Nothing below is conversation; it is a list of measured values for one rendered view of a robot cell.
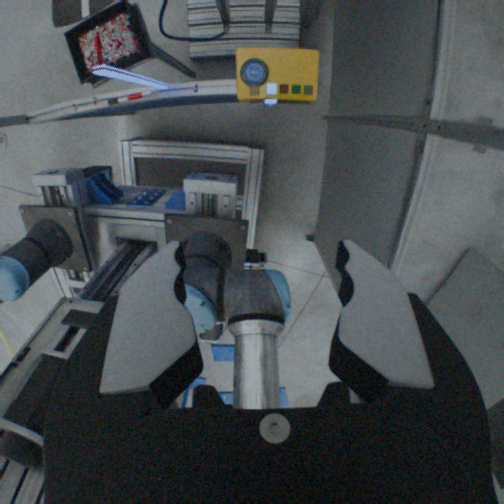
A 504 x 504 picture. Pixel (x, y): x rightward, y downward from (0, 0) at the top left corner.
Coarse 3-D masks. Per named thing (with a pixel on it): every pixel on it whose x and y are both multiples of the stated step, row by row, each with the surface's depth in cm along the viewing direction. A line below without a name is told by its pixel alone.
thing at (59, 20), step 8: (56, 0) 24; (64, 0) 24; (72, 0) 24; (80, 0) 23; (88, 0) 23; (96, 0) 23; (104, 0) 23; (112, 0) 23; (56, 8) 25; (64, 8) 25; (72, 8) 24; (80, 8) 24; (96, 8) 24; (56, 16) 26; (64, 16) 25; (72, 16) 25; (80, 16) 25; (88, 16) 25; (56, 24) 27; (64, 24) 26
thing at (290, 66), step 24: (240, 48) 37; (264, 48) 37; (288, 48) 37; (240, 72) 40; (288, 72) 40; (312, 72) 39; (240, 96) 42; (264, 96) 42; (288, 96) 42; (312, 96) 42
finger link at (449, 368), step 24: (432, 336) 6; (432, 360) 5; (456, 360) 5; (456, 384) 5; (408, 408) 4; (432, 408) 4; (456, 408) 4; (480, 408) 4; (456, 432) 4; (480, 432) 4; (480, 456) 3; (480, 480) 3
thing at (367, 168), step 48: (336, 0) 93; (384, 0) 56; (432, 0) 37; (336, 48) 105; (384, 48) 63; (336, 96) 114; (384, 96) 69; (336, 144) 121; (384, 144) 73; (336, 192) 125; (384, 192) 76; (336, 240) 127; (384, 240) 77
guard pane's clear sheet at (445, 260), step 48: (480, 0) 26; (480, 48) 31; (480, 96) 34; (432, 144) 51; (432, 192) 53; (480, 192) 38; (432, 240) 54; (480, 240) 39; (432, 288) 54; (480, 288) 39; (480, 336) 38; (480, 384) 35
